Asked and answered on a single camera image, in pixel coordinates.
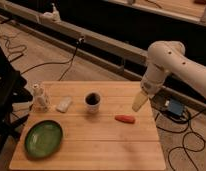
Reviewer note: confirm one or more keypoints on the white wrist end block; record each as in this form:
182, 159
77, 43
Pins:
150, 87

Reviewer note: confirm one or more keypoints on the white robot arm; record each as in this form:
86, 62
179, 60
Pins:
164, 58

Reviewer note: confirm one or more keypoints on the orange carrot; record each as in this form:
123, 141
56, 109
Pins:
125, 119

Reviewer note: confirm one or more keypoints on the blue box on floor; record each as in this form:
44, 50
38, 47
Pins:
175, 107

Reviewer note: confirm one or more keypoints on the white cup dark inside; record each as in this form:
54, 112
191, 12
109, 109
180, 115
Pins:
92, 102

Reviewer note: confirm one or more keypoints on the white rectangular sponge block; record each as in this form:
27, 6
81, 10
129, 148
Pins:
64, 104

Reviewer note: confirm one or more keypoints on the green plate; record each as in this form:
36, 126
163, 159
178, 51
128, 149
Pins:
43, 139

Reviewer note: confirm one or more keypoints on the white object on rail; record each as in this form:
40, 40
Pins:
54, 15

